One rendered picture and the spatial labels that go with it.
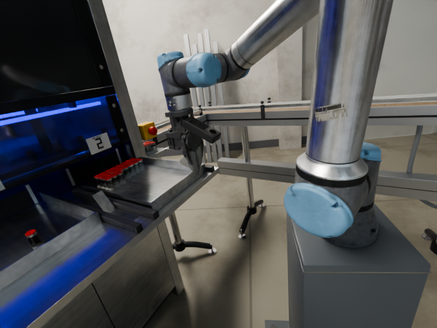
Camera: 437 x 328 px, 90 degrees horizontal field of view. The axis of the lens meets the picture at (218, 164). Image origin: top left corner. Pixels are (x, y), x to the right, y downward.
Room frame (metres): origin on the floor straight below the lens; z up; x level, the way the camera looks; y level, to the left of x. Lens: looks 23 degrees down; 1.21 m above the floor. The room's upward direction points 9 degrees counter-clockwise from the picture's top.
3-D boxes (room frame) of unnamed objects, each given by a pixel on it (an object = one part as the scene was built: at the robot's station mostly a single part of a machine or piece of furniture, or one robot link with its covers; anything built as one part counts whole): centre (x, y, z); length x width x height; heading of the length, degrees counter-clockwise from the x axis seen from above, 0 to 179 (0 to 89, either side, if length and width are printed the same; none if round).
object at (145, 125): (1.04, 0.32, 0.99); 0.08 x 0.07 x 0.07; 57
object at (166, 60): (0.67, 0.08, 1.21); 0.09 x 0.08 x 0.11; 42
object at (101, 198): (0.53, 0.30, 0.91); 0.14 x 0.03 x 0.06; 56
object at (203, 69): (0.61, 0.01, 1.21); 0.11 x 0.11 x 0.08; 42
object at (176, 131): (0.68, 0.09, 1.06); 0.09 x 0.08 x 0.12; 57
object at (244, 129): (1.53, -0.22, 0.46); 0.09 x 0.09 x 0.77; 57
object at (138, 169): (0.77, 0.35, 0.90); 0.18 x 0.02 x 0.05; 146
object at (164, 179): (0.71, 0.26, 0.90); 0.34 x 0.26 x 0.04; 56
